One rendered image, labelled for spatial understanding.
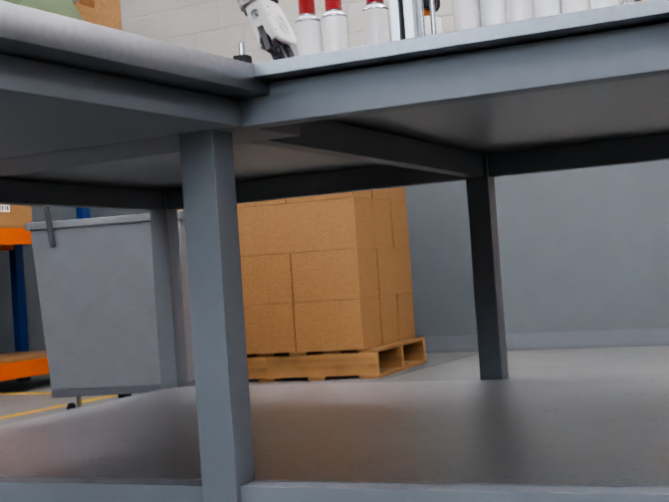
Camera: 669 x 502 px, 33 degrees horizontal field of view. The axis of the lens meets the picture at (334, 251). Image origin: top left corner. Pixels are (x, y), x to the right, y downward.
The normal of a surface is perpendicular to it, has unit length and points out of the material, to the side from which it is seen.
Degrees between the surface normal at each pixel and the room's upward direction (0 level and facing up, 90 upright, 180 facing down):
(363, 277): 90
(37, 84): 90
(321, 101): 90
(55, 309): 93
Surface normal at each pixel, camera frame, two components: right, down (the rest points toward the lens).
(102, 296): -0.15, 0.05
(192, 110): 0.88, -0.07
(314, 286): -0.38, 0.00
